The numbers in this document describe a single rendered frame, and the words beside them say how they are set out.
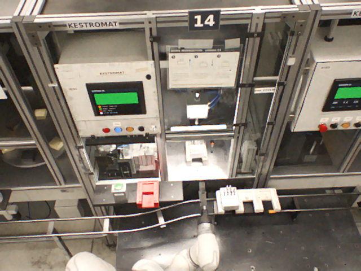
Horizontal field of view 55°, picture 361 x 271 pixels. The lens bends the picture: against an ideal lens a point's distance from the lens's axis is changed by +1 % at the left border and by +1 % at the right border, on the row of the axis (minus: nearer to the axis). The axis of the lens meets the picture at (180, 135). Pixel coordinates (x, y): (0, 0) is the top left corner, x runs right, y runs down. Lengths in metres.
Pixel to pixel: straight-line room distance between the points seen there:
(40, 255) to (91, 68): 1.97
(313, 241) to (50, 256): 1.99
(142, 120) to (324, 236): 1.35
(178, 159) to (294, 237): 0.87
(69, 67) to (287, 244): 1.61
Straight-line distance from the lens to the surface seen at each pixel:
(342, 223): 2.49
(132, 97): 1.61
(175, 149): 2.33
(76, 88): 1.64
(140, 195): 2.08
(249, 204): 2.22
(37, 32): 1.51
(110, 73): 1.55
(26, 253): 3.23
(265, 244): 2.29
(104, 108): 1.67
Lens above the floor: 2.73
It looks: 49 degrees down
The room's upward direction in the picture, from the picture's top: 2 degrees counter-clockwise
